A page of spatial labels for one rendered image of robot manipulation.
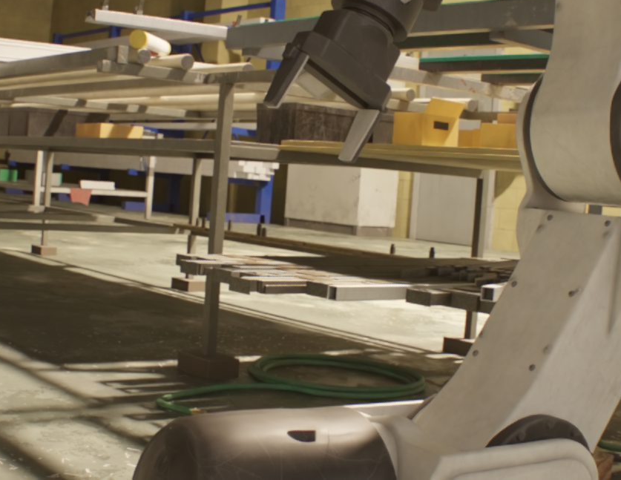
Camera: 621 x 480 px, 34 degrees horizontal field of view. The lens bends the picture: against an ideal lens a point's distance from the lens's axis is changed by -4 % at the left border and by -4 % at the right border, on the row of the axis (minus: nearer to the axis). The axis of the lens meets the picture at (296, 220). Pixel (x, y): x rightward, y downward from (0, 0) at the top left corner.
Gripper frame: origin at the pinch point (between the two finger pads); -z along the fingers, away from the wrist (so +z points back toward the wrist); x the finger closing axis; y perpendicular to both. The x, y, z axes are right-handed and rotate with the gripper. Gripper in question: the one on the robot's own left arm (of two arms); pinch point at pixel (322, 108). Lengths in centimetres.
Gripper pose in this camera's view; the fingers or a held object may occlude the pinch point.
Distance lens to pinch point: 107.6
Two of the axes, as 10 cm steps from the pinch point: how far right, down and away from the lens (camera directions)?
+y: -5.5, -1.1, 8.3
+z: 4.5, -8.8, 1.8
